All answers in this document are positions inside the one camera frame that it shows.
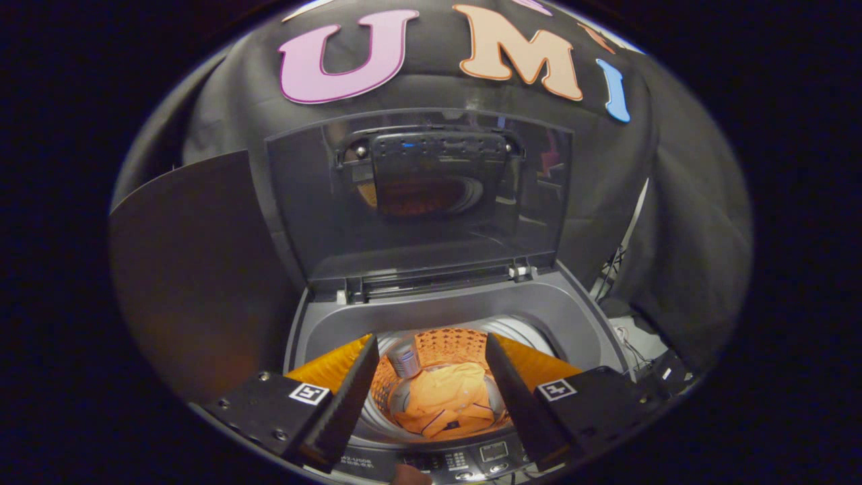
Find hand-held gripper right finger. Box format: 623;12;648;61
485;333;664;472

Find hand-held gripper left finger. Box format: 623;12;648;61
202;334;380;474

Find orange button shirt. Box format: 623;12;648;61
394;362;497;440

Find grey washing machine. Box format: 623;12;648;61
283;263;637;485

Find black metal stand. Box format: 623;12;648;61
591;176;651;304

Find grey cabinet with black sides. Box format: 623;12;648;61
108;150;308;405

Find thin black cables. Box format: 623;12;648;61
609;323;651;373

